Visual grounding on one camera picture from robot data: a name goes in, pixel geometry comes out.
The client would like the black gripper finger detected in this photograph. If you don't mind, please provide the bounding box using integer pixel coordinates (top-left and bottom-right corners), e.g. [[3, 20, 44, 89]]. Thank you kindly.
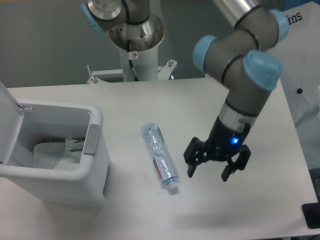
[[183, 137, 207, 178], [221, 145, 251, 182]]

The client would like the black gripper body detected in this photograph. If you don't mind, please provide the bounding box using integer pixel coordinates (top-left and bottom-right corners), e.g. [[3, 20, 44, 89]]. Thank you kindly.
[[202, 118, 251, 162]]

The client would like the crushed clear plastic bottle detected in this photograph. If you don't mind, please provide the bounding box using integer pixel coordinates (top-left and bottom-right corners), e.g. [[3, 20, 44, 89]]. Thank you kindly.
[[140, 122, 180, 195]]

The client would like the white plastic wrapper bag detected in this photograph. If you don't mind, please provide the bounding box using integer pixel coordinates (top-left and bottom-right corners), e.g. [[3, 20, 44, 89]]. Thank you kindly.
[[33, 137, 85, 163]]

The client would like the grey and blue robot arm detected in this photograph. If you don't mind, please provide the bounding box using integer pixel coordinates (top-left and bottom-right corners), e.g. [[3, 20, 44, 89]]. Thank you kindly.
[[80, 0, 289, 181]]

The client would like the white trash can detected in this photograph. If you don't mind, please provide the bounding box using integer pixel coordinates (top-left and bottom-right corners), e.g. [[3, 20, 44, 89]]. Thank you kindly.
[[0, 99, 110, 207]]

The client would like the white trash can lid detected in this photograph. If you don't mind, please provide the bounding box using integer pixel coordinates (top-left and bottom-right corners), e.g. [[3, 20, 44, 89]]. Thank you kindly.
[[0, 82, 32, 164]]

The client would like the black device at table corner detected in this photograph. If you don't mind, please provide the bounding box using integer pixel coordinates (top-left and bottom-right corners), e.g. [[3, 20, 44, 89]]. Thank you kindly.
[[301, 202, 320, 229]]

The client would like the white Superior umbrella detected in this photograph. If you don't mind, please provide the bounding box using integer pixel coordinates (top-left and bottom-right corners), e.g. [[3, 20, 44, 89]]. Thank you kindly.
[[269, 1, 320, 127]]

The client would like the white bin liner bag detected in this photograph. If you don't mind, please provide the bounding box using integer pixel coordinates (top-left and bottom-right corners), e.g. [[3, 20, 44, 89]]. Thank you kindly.
[[33, 139, 84, 171]]

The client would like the white metal base frame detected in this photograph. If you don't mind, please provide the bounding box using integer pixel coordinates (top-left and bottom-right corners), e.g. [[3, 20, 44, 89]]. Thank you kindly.
[[86, 59, 178, 84]]

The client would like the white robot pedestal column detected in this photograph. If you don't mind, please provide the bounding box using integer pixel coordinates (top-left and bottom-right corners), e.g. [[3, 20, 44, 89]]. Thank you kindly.
[[118, 46, 158, 82]]

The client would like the black cable on pedestal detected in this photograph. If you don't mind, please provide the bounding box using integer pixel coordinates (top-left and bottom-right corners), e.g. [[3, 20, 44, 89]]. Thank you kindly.
[[126, 38, 139, 82]]

